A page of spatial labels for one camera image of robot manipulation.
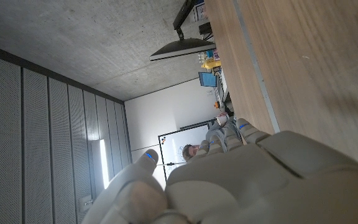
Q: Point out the small orange object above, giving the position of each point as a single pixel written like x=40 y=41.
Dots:
x=217 y=104

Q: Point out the seated person grey t-shirt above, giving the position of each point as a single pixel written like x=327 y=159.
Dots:
x=211 y=132

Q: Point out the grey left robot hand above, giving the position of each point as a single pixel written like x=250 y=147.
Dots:
x=244 y=186

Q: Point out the thin black rod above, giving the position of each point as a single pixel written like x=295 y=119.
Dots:
x=171 y=163

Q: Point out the yellow plastic bottle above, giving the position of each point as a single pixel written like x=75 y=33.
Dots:
x=211 y=64

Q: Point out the black framed whiteboard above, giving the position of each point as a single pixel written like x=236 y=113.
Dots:
x=172 y=146

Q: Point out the black computer monitor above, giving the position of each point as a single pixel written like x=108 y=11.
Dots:
x=182 y=48

